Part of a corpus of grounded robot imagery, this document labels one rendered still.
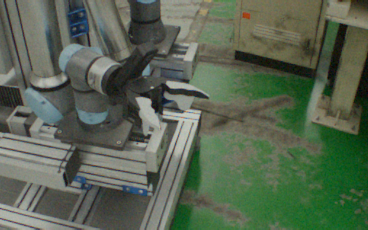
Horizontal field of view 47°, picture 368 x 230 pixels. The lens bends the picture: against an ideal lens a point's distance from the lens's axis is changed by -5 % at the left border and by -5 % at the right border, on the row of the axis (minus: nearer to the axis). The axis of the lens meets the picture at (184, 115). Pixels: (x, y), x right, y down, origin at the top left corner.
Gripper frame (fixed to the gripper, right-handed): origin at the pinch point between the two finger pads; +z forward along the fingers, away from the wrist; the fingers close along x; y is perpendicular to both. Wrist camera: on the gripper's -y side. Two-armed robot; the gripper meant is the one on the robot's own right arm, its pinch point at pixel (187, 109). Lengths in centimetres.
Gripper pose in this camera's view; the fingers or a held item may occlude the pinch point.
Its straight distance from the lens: 83.0
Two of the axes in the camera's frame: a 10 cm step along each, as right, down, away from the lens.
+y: -0.8, 8.2, 5.6
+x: -6.2, 4.0, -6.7
